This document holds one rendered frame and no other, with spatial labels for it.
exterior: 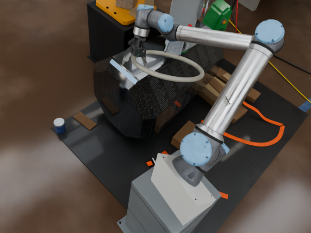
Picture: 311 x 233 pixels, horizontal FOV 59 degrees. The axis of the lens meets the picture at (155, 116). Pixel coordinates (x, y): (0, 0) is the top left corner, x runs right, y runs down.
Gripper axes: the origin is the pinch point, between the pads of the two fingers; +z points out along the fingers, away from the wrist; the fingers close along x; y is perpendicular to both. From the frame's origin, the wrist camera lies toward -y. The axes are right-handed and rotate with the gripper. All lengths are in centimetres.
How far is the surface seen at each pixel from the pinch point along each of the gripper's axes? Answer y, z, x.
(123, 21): -120, 1, 25
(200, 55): -63, 9, 87
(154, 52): -21.5, -2.9, 21.4
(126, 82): -41, 30, 12
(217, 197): 64, 55, 44
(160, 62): -51, 14, 42
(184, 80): 24.4, -2.8, 23.7
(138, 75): -39.8, 22.8, 19.8
